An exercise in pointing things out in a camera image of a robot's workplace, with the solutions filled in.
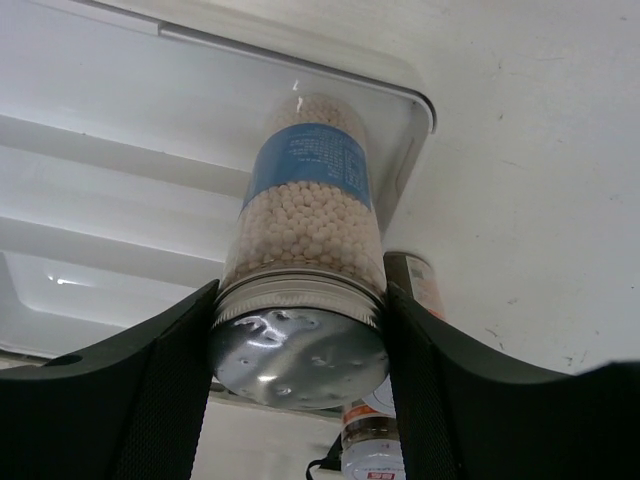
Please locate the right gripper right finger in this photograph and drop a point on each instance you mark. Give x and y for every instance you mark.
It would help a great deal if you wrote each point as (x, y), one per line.
(467, 411)

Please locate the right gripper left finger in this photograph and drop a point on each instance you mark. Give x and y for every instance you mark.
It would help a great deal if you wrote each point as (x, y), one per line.
(128, 407)

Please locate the spice jar red label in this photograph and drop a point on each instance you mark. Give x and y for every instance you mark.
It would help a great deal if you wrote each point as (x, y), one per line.
(417, 278)
(371, 448)

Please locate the blue-label bead jar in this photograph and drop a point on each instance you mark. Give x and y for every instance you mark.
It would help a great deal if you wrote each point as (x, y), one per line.
(298, 318)

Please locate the white divided tray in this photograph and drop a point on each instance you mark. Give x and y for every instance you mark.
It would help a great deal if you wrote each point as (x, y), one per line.
(127, 143)

